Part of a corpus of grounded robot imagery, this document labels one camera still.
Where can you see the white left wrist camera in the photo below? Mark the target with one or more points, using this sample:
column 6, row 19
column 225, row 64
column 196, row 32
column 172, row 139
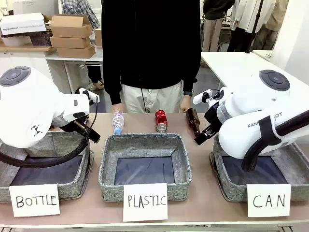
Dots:
column 86, row 93

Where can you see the white paper sign PLASTIC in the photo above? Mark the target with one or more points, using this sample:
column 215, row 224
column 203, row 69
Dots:
column 145, row 201

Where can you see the person's right forearm black sleeve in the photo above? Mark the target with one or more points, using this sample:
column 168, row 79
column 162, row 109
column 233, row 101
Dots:
column 111, row 82

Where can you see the person in black sweater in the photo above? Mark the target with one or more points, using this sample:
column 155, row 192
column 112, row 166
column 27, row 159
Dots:
column 149, row 43

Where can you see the white paper sign BOTTLE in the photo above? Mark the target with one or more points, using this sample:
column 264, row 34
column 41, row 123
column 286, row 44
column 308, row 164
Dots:
column 35, row 200

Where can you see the white table with legs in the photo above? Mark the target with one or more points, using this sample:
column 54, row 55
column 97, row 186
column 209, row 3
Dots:
column 72, row 59

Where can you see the flat closed cardboard box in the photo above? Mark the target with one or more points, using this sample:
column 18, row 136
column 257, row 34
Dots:
column 70, row 42
column 76, row 52

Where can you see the black wrist watch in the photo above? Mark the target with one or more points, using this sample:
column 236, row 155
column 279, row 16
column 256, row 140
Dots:
column 188, row 93

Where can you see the grey fabric basket bottle label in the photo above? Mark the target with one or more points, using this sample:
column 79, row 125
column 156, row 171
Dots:
column 72, row 188

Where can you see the person in tan jacket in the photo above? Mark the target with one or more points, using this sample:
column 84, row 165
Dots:
column 272, row 26

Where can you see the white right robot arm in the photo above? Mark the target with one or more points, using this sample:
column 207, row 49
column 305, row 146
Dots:
column 260, row 116

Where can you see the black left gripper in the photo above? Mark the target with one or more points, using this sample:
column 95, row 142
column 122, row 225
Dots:
column 77, row 126

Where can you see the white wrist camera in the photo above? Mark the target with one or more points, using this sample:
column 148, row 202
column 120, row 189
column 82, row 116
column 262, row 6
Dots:
column 86, row 93
column 200, row 97

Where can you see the person's left forearm black sleeve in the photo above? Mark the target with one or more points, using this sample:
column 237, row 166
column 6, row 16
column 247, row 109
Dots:
column 190, row 77

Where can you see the large white table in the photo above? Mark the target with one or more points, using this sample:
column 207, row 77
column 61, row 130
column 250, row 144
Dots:
column 236, row 67

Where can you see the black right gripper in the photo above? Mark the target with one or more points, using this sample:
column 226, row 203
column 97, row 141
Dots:
column 213, row 118

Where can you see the white paper sign CAN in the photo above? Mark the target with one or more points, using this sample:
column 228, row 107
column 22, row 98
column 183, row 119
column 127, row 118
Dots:
column 268, row 200

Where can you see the person's left hand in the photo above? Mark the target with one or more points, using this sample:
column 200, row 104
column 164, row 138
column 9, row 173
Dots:
column 186, row 105

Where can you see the person in white coat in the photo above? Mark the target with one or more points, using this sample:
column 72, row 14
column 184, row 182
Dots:
column 243, row 21

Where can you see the person in plaid shirt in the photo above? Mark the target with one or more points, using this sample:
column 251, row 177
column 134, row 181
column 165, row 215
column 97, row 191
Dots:
column 79, row 9

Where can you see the crushed red can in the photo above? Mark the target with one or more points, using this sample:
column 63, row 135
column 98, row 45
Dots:
column 161, row 120

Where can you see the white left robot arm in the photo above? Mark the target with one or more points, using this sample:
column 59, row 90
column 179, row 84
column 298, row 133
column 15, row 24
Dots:
column 24, row 108

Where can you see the person's right hand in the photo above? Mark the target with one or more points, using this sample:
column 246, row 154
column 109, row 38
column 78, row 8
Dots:
column 117, row 107

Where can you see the brown glass bottle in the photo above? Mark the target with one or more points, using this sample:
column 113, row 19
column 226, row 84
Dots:
column 192, row 119

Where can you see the black tripod pole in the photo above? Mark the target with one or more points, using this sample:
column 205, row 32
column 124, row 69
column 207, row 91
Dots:
column 256, row 21

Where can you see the wooden shelf board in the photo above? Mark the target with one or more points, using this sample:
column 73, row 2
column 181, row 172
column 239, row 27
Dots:
column 24, row 48

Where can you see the clear plastic water bottle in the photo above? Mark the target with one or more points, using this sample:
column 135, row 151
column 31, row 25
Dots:
column 118, row 122

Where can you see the grey fabric basket plastic label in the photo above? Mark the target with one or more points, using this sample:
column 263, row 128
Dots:
column 144, row 142

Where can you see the white box with print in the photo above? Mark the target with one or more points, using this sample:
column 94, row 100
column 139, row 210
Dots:
column 23, row 24

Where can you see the open cardboard box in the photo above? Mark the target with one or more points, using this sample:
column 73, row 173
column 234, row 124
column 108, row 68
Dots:
column 71, row 26

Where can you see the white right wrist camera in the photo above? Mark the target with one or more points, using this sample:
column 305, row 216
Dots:
column 200, row 97

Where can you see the person in beige trousers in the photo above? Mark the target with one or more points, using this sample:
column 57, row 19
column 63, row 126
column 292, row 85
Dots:
column 213, row 24

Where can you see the grey fabric basket can label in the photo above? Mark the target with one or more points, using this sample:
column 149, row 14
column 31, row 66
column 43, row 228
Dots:
column 231, row 191

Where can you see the dark woven basket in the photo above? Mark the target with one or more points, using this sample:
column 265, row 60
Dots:
column 42, row 38

